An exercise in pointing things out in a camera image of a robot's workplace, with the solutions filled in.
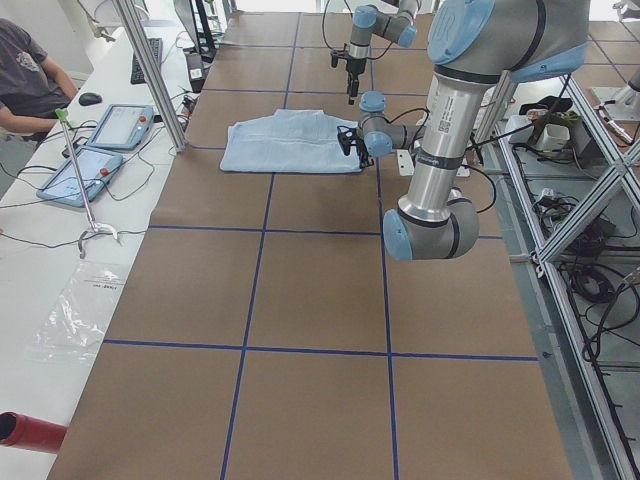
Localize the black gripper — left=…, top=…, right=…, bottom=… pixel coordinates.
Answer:
left=330, top=43, right=367, bottom=104
left=337, top=125, right=374, bottom=167

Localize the light blue button-up shirt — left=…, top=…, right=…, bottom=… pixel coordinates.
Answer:
left=220, top=109, right=362, bottom=174

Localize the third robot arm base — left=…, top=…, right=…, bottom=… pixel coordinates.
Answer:
left=611, top=69, right=640, bottom=121

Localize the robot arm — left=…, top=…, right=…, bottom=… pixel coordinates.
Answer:
left=327, top=0, right=422, bottom=105
left=331, top=0, right=590, bottom=260

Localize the black keyboard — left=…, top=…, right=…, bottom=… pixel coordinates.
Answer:
left=130, top=37, right=165, bottom=85

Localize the upper blue teach pendant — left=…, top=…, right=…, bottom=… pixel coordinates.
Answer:
left=86, top=104, right=154, bottom=151

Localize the blue teach pendant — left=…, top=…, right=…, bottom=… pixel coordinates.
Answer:
left=36, top=146, right=123, bottom=208
left=86, top=104, right=154, bottom=151

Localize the lower blue teach pendant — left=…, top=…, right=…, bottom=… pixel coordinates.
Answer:
left=36, top=146, right=123, bottom=208

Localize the black computer mouse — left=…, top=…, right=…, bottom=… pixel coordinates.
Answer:
left=78, top=92, right=103, bottom=106

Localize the metal reacher grabber tool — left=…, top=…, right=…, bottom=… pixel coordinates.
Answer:
left=55, top=109, right=120, bottom=260

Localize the seated person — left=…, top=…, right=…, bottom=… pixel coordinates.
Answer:
left=1, top=18, right=79, bottom=141

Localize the clear plastic bag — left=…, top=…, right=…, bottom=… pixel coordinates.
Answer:
left=25, top=261, right=130, bottom=363

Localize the red cylinder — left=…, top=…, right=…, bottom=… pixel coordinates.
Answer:
left=1, top=412, right=67, bottom=454

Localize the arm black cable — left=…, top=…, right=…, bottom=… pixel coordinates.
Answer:
left=384, top=107, right=497, bottom=215
left=320, top=0, right=351, bottom=51

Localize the aluminium frame post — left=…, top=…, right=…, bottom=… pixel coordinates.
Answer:
left=114, top=0, right=187, bottom=153

